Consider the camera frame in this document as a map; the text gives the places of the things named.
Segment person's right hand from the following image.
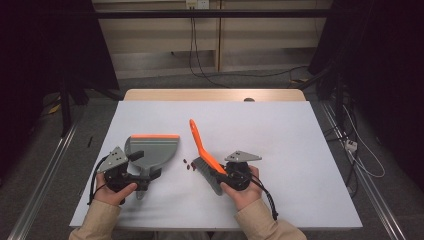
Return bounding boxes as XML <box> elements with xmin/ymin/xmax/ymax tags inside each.
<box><xmin>219</xmin><ymin>165</ymin><xmax>265</xmax><ymax>212</ymax></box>

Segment white table cover board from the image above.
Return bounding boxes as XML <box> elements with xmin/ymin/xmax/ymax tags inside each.
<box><xmin>69</xmin><ymin>100</ymin><xmax>364</xmax><ymax>231</ymax></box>

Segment black curtain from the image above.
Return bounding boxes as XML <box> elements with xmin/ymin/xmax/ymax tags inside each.
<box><xmin>0</xmin><ymin>0</ymin><xmax>120</xmax><ymax>176</ymax></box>
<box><xmin>307</xmin><ymin>0</ymin><xmax>424</xmax><ymax>193</ymax></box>

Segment group of red beans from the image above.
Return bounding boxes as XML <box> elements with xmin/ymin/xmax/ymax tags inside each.
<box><xmin>182</xmin><ymin>158</ymin><xmax>198</xmax><ymax>172</ymax></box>

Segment bundle of black floor cables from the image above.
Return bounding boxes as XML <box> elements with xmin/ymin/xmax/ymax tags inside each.
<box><xmin>323</xmin><ymin>75</ymin><xmax>360</xmax><ymax>198</ymax></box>

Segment aluminium floor rail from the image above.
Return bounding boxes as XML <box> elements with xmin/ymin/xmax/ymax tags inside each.
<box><xmin>319</xmin><ymin>100</ymin><xmax>408</xmax><ymax>240</ymax></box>
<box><xmin>7</xmin><ymin>120</ymin><xmax>80</xmax><ymax>240</ymax></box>

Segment white wall socket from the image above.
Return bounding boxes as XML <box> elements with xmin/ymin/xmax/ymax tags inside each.
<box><xmin>185</xmin><ymin>0</ymin><xmax>211</xmax><ymax>10</ymax></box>

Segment black metal stand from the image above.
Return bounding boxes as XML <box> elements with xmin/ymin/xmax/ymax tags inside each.
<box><xmin>59</xmin><ymin>73</ymin><xmax>125</xmax><ymax>138</ymax></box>

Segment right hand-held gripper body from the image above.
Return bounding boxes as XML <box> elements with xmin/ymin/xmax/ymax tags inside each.
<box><xmin>224</xmin><ymin>150</ymin><xmax>263</xmax><ymax>192</ymax></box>

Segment right hand-held gripper black cable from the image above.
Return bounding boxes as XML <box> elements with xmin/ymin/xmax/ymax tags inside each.
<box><xmin>249</xmin><ymin>174</ymin><xmax>280</xmax><ymax>222</ymax></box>

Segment orange brush with grey bristles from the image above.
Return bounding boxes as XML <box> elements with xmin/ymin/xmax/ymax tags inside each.
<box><xmin>188</xmin><ymin>118</ymin><xmax>230</xmax><ymax>197</ymax></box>

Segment yellow floor tape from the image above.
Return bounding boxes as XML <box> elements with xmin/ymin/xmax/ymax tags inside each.
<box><xmin>47</xmin><ymin>102</ymin><xmax>63</xmax><ymax>116</ymax></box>

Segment black wall cable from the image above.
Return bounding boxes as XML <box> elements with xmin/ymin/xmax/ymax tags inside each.
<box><xmin>192</xmin><ymin>8</ymin><xmax>310</xmax><ymax>79</ymax></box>
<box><xmin>187</xmin><ymin>8</ymin><xmax>232</xmax><ymax>90</ymax></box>

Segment wooden table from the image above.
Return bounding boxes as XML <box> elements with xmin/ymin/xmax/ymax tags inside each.
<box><xmin>123</xmin><ymin>88</ymin><xmax>307</xmax><ymax>103</ymax></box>

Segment grey dustpan with orange edge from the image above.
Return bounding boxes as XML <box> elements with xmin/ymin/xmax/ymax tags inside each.
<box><xmin>123</xmin><ymin>133</ymin><xmax>181</xmax><ymax>201</ymax></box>

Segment person's legs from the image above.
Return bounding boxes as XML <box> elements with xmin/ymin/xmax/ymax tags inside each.
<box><xmin>153</xmin><ymin>230</ymin><xmax>249</xmax><ymax>240</ymax></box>

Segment person's left hand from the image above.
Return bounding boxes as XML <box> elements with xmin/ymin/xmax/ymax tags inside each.
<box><xmin>93</xmin><ymin>172</ymin><xmax>139</xmax><ymax>207</ymax></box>

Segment white cable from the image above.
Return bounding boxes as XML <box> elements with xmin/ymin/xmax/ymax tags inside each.
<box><xmin>342</xmin><ymin>104</ymin><xmax>387</xmax><ymax>179</ymax></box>

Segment black metal crossbar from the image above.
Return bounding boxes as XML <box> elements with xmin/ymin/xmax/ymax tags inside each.
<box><xmin>94</xmin><ymin>8</ymin><xmax>335</xmax><ymax>20</ymax></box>

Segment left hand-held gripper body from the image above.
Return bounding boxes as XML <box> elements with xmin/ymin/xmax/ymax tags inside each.
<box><xmin>97</xmin><ymin>146</ymin><xmax>151</xmax><ymax>193</ymax></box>

